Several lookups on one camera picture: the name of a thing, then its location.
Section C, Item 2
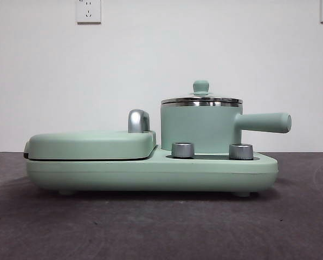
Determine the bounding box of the glass lid with green knob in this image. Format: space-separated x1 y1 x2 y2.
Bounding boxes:
160 79 243 105

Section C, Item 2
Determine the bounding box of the silver control knob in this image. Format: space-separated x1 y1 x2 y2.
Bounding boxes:
171 141 195 158
228 142 254 160

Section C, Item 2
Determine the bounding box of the mint green breakfast machine base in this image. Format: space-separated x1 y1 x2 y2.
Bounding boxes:
25 144 278 196

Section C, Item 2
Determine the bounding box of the mint green griddle cover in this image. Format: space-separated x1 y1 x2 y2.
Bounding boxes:
23 129 158 160

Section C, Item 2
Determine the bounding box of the chrome griddle cover handle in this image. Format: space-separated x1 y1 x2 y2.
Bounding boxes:
127 108 151 133

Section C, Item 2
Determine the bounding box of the mint green pot with handle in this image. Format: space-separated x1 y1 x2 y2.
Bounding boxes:
160 101 292 152

